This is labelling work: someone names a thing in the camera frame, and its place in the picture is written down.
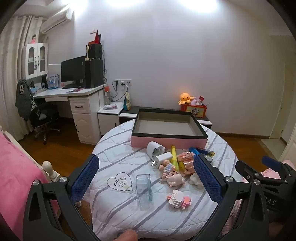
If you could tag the white bedside cabinet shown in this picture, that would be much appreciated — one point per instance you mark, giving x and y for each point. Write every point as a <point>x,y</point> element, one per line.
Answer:
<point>107,122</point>

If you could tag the yellow blue snack bag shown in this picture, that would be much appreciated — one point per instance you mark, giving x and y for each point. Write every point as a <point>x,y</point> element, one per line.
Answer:
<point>127,102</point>

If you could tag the white wall socket strip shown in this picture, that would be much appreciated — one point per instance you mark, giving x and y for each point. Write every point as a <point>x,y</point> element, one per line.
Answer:
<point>128,81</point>

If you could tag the black speaker box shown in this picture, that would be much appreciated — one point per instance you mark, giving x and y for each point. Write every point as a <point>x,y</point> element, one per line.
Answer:
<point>94,52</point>

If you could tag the clear plastic box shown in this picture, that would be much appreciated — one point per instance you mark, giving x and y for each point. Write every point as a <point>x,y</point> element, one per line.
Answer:
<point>143,187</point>

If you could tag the dark grey jacket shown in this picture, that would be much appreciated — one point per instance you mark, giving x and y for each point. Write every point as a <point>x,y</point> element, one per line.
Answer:
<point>23,99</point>

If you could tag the white door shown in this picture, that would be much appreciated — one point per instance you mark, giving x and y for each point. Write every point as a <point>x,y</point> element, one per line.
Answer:
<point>279,88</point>

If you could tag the white desk with drawers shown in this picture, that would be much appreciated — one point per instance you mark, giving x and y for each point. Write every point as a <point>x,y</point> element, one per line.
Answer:
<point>83,111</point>

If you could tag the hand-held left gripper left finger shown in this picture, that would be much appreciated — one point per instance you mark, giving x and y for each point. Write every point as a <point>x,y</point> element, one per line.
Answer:
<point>84,178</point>

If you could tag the orange octopus plush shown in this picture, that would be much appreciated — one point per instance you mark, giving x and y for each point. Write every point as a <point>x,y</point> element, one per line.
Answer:
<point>185,97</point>

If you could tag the black computer tower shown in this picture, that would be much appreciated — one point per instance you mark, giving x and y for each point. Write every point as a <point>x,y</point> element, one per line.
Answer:
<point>93,74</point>

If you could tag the pink shallow box black rim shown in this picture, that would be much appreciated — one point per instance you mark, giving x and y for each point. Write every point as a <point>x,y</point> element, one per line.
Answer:
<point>138,141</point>

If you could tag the white astronaut figure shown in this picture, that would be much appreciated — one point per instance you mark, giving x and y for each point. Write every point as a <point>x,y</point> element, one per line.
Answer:
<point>195,179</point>

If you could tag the red triangular ornament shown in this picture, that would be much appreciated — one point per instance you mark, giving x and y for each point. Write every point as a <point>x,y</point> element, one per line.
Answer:
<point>96,37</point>

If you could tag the red printed toy box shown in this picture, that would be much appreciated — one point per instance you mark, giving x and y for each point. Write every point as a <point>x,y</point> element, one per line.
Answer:
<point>194,111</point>

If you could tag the pink doll figure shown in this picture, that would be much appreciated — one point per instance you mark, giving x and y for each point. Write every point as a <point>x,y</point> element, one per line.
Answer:
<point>175,178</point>

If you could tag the white pink block figure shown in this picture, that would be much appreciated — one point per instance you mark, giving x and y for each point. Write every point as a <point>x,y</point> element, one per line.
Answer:
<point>175,197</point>

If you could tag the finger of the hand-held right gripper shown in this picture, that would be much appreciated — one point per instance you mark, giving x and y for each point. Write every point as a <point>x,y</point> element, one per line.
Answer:
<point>242,168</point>
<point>269,161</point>

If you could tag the yellow tube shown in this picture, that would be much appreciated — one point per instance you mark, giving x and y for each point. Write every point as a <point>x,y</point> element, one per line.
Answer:
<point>174,155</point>

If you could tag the black computer monitor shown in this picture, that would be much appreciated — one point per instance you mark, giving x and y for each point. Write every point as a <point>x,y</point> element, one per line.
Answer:
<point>71,69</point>

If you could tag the white charger block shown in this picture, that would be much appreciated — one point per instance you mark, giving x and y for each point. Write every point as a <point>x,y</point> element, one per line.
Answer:
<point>163,160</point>

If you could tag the white air conditioner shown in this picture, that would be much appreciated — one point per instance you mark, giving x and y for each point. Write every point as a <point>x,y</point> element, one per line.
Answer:
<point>55,20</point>

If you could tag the papers with pens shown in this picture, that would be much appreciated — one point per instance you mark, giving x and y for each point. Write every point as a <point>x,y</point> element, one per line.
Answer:
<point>110,107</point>

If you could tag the small pink doll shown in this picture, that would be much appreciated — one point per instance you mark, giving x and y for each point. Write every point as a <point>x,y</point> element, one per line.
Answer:
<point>33,39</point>

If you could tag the blue printed box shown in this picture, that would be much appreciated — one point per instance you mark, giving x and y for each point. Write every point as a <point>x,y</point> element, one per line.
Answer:
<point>53,81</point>

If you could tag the white bed post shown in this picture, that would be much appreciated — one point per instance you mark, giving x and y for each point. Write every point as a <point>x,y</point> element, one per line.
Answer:
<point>48,168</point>

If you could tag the white glass door cabinet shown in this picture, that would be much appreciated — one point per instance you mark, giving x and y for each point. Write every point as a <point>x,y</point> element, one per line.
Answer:
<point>37,46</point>

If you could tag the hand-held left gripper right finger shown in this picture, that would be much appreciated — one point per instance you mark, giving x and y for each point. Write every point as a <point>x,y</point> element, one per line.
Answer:
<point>208,180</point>

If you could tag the small doll purple dress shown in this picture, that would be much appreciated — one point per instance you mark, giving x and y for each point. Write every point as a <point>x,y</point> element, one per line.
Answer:
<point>168,167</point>

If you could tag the clear bottle red cap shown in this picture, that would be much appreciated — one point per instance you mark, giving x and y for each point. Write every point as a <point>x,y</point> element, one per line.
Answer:
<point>107,97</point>

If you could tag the person's leg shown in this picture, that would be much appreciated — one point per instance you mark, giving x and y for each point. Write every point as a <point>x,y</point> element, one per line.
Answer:
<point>127,235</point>

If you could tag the black office chair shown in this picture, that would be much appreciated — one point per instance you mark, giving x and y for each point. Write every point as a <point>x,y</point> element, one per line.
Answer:
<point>44,113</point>

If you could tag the beige curtain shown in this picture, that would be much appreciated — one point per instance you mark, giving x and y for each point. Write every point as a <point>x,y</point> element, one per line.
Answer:
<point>11,69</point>

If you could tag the blue striped can gold lid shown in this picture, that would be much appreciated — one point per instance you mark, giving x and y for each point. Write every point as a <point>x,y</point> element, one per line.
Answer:
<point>195,150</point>

